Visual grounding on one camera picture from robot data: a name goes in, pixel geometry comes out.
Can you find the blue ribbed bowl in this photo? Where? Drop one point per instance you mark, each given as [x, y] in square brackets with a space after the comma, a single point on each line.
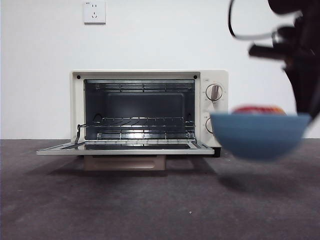
[260, 137]

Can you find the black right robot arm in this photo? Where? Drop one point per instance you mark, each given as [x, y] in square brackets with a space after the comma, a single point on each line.
[307, 37]

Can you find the round oven knob, temperature dial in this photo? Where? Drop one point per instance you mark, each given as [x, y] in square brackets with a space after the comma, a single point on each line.
[214, 92]

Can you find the round oven knob, timer dial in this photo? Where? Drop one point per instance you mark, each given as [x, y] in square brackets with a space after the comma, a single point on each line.
[208, 125]

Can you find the cream Toshiba toaster oven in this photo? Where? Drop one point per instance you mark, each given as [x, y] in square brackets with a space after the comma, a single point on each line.
[200, 105]

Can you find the red apple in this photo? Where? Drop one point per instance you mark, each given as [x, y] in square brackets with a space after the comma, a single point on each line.
[257, 110]

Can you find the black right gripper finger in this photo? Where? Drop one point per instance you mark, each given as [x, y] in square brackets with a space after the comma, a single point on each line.
[298, 90]
[314, 85]

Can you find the white wall socket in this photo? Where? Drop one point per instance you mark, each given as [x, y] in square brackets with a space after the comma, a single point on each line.
[94, 13]

